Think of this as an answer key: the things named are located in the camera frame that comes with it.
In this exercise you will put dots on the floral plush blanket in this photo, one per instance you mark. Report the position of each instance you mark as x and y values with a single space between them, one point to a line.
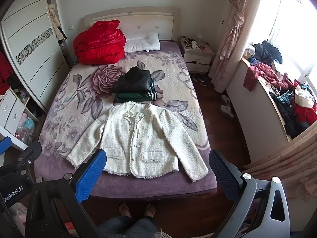
138 188
74 99

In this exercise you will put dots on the white nightstand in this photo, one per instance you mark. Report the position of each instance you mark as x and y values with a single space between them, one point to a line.
198 59

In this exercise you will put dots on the white window bench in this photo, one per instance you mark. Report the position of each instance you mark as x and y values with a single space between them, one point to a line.
252 114

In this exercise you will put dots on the pile of mixed clothes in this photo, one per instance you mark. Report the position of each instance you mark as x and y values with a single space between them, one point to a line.
297 104

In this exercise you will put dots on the pink and blue bags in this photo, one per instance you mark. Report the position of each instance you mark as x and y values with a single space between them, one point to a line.
26 127

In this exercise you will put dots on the white pillow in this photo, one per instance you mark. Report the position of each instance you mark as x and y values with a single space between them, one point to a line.
143 42

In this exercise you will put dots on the pink tied curtain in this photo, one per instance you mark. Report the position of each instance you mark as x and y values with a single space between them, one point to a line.
235 37

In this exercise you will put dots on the white sliding door wardrobe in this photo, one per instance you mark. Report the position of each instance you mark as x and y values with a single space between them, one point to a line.
32 44

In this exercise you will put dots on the white bed headboard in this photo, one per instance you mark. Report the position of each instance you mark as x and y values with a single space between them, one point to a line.
138 22

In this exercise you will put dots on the white drawer cabinet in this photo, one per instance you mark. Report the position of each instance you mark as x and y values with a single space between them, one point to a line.
11 114

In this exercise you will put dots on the red knitted garment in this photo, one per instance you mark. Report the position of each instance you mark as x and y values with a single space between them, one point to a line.
260 73

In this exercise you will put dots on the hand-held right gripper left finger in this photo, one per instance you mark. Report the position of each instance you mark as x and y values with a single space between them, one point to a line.
91 172

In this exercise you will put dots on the hanging cream cloth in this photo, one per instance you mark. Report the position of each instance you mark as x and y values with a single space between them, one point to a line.
55 22

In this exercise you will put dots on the person's right leg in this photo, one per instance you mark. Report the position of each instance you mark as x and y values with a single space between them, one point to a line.
146 223

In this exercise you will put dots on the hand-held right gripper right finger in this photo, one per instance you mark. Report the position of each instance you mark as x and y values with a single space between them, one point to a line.
223 176

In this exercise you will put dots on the person's left leg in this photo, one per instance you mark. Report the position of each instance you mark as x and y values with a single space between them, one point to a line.
116 225

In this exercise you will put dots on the hanging red clothes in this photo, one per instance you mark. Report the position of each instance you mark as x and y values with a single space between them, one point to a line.
3 72

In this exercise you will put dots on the window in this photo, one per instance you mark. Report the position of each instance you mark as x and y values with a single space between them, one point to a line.
284 12

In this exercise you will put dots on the pink patterned curtain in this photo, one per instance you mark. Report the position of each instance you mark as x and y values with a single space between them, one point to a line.
289 163

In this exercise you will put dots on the white tweed jacket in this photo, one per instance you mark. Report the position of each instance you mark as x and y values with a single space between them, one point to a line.
148 138

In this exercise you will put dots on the red duvet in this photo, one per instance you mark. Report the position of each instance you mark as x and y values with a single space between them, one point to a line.
99 44

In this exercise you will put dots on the white slippers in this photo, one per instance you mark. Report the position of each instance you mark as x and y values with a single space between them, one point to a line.
226 107

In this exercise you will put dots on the dark shoes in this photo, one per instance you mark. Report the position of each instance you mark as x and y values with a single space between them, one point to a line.
199 79

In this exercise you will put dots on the person's leg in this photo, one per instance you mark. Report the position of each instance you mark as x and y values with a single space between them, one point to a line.
146 223
116 225

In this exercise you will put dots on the folded black jacket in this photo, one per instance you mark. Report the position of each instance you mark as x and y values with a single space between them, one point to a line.
135 80

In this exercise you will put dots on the folded green striped garment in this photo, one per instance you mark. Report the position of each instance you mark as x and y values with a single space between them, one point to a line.
133 97

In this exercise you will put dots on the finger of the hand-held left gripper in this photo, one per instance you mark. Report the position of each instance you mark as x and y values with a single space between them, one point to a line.
28 155
5 145

